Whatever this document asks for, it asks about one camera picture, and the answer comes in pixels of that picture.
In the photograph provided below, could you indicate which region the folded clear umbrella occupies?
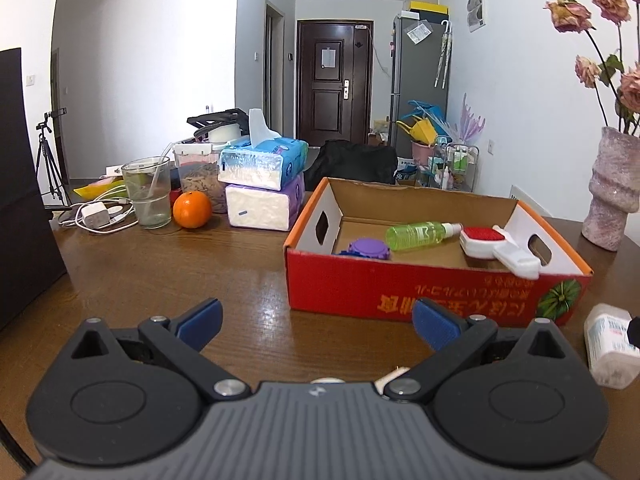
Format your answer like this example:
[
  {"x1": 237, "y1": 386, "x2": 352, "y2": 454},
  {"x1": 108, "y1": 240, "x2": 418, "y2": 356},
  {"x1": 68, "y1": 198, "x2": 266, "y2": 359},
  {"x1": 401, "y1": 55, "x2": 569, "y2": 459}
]
[{"x1": 434, "y1": 20, "x2": 453, "y2": 90}]

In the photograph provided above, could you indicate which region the clear cereal container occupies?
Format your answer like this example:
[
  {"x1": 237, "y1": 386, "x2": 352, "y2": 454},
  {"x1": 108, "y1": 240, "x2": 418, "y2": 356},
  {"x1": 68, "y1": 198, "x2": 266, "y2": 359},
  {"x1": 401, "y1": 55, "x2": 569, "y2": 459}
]
[{"x1": 173, "y1": 142, "x2": 228, "y2": 214}]

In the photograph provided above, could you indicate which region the black bag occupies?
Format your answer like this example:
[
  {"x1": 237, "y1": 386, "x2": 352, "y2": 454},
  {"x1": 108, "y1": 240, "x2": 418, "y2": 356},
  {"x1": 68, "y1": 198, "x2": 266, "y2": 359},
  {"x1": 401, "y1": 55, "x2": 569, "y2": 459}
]
[{"x1": 304, "y1": 140, "x2": 398, "y2": 192}]

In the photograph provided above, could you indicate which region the white board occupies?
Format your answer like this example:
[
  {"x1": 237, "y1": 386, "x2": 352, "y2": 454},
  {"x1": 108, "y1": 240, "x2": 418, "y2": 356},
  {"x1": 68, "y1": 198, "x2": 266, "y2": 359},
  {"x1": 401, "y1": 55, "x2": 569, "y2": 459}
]
[{"x1": 510, "y1": 185, "x2": 551, "y2": 217}]

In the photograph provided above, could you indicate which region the blue plastic rack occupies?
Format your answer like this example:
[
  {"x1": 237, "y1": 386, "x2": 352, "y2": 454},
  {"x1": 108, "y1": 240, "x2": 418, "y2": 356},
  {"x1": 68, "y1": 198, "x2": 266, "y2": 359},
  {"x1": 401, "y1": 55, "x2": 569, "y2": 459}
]
[{"x1": 397, "y1": 100, "x2": 448, "y2": 126}]

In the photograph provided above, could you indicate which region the white charger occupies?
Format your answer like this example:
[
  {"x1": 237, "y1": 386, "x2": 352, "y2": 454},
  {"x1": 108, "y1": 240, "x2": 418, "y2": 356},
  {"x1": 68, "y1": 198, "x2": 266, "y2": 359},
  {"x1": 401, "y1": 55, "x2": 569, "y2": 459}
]
[{"x1": 82, "y1": 202, "x2": 112, "y2": 228}]

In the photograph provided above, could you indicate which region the purple wall decoration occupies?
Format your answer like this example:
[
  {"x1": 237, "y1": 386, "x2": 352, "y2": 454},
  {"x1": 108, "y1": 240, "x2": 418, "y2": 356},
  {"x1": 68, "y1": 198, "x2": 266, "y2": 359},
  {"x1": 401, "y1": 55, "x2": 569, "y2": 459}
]
[{"x1": 459, "y1": 92, "x2": 487, "y2": 147}]

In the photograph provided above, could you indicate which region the blue tissue pack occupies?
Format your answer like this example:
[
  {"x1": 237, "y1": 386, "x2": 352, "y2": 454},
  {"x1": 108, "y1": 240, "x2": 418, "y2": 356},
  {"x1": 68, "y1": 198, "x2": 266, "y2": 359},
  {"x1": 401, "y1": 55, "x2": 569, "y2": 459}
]
[{"x1": 218, "y1": 108, "x2": 309, "y2": 191}]

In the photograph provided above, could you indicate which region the purple tissue pack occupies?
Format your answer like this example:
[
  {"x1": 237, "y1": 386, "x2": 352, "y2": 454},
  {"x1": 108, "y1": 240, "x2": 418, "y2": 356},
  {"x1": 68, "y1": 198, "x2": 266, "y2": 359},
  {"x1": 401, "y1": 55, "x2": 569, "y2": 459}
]
[{"x1": 225, "y1": 172, "x2": 306, "y2": 232}]

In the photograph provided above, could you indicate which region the yellow bag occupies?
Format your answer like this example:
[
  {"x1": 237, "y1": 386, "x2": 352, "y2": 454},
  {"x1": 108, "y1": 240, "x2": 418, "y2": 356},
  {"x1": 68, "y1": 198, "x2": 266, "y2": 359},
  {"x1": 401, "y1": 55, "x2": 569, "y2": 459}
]
[{"x1": 74, "y1": 182, "x2": 126, "y2": 199}]

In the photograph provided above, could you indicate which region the metal rolling cart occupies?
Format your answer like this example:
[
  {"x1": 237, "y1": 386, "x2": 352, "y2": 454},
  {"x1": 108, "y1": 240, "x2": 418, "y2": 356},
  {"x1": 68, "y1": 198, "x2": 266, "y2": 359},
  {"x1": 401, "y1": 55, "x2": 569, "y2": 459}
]
[{"x1": 430, "y1": 142, "x2": 480, "y2": 192}]

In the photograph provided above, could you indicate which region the white tape roll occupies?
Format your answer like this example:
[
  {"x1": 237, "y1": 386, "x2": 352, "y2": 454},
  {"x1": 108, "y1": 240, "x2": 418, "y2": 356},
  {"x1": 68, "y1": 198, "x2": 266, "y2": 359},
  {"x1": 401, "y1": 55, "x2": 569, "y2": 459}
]
[{"x1": 207, "y1": 125, "x2": 242, "y2": 144}]

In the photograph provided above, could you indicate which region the glass cup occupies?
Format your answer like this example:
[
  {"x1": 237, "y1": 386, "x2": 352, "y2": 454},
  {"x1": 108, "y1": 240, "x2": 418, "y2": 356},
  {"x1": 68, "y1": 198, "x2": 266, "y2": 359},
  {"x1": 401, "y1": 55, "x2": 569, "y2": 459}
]
[{"x1": 121, "y1": 156, "x2": 173, "y2": 229}]

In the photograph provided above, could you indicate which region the pink glitter vase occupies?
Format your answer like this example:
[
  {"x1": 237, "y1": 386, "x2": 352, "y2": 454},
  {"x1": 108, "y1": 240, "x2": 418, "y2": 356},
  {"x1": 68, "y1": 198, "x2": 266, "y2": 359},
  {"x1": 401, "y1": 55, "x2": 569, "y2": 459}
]
[{"x1": 581, "y1": 126, "x2": 640, "y2": 252}]

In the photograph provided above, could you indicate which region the orange fruit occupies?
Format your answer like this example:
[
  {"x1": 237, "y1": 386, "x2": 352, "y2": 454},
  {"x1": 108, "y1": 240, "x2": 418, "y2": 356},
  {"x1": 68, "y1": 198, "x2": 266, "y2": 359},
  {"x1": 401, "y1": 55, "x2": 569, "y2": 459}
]
[{"x1": 172, "y1": 191, "x2": 213, "y2": 229}]

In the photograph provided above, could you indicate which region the black tripod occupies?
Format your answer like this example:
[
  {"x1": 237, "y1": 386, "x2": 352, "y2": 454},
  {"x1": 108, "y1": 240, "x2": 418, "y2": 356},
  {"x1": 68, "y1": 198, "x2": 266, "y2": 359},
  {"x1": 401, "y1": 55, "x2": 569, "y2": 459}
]
[{"x1": 35, "y1": 109, "x2": 71, "y2": 211}]

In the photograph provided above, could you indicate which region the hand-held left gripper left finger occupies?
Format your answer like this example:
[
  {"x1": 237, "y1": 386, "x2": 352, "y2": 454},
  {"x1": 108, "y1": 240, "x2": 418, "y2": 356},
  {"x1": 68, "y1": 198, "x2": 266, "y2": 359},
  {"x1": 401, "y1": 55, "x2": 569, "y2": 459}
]
[{"x1": 70, "y1": 298, "x2": 252, "y2": 403}]

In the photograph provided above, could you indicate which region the green spray bottle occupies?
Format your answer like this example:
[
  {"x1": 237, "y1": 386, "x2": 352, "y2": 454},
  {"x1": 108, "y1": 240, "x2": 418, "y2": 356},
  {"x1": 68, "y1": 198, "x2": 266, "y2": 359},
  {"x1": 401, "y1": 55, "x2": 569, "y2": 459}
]
[{"x1": 385, "y1": 221, "x2": 463, "y2": 252}]

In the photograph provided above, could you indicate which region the pink bucket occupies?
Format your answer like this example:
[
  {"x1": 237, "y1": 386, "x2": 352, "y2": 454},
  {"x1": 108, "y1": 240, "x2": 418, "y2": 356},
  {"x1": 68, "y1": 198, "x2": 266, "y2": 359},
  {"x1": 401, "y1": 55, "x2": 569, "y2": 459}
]
[{"x1": 411, "y1": 140, "x2": 435, "y2": 167}]

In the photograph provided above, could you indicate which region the purple round lid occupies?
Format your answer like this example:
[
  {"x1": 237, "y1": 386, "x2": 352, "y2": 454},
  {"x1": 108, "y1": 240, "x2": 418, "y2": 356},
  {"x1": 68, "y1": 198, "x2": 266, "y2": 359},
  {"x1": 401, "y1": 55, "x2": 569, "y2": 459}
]
[{"x1": 340, "y1": 238, "x2": 393, "y2": 262}]

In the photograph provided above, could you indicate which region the red white lint brush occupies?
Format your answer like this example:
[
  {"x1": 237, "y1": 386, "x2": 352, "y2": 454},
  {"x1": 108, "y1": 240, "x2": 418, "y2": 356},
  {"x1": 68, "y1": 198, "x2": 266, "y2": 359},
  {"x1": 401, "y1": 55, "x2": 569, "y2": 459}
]
[{"x1": 459, "y1": 225, "x2": 542, "y2": 280}]

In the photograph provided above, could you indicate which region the dark brown door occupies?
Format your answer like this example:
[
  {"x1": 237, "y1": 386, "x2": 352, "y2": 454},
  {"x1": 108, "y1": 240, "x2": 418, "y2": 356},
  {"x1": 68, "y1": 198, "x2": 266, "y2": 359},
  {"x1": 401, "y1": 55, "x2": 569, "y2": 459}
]
[{"x1": 296, "y1": 19, "x2": 375, "y2": 147}]

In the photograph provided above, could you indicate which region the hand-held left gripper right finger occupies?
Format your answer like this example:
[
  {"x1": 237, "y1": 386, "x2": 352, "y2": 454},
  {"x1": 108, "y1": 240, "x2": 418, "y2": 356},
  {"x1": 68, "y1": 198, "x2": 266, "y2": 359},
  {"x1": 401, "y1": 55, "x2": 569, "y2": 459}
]
[{"x1": 382, "y1": 298, "x2": 572, "y2": 404}]

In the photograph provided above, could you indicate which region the black folding stand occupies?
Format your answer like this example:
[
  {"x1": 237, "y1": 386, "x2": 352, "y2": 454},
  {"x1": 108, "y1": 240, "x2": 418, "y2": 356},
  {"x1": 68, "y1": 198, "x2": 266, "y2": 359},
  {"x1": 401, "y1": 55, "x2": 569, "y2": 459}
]
[{"x1": 187, "y1": 109, "x2": 251, "y2": 143}]

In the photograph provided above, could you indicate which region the black panel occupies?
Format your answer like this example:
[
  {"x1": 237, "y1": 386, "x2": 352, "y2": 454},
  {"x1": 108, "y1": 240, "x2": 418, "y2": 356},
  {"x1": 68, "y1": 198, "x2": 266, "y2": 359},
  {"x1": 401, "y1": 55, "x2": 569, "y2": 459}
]
[{"x1": 0, "y1": 47, "x2": 68, "y2": 331}]

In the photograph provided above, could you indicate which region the grey refrigerator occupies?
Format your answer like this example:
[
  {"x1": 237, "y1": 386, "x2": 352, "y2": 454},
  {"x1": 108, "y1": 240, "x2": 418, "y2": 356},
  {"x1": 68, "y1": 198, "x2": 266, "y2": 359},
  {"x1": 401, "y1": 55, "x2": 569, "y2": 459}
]
[{"x1": 390, "y1": 14, "x2": 451, "y2": 133}]

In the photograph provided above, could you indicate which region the red cardboard box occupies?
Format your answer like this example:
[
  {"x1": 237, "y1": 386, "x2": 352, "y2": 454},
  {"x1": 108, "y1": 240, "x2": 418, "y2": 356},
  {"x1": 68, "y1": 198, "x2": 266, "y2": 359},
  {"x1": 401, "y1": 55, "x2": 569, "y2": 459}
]
[{"x1": 283, "y1": 177, "x2": 594, "y2": 328}]

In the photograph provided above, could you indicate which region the yellow black box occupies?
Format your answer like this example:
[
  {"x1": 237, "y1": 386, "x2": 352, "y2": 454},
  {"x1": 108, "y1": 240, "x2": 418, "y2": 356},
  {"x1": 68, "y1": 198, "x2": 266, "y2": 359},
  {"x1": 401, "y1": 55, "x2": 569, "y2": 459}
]
[{"x1": 409, "y1": 1, "x2": 450, "y2": 16}]

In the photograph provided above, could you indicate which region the yellow plastic dustpan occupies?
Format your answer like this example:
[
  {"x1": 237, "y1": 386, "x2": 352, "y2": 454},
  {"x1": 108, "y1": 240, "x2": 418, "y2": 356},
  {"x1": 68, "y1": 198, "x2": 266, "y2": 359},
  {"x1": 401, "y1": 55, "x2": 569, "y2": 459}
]
[{"x1": 400, "y1": 117, "x2": 436, "y2": 146}]

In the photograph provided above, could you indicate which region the white cable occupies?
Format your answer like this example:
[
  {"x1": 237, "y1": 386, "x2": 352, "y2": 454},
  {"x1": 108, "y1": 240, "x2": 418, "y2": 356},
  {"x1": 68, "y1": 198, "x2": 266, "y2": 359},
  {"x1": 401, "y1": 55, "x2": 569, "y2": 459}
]
[{"x1": 59, "y1": 195, "x2": 138, "y2": 235}]

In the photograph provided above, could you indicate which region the white plastic bottle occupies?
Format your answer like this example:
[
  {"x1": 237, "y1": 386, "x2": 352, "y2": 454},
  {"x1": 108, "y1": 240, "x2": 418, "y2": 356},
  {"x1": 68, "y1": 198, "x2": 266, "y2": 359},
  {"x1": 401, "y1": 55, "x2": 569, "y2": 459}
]
[{"x1": 584, "y1": 303, "x2": 635, "y2": 390}]

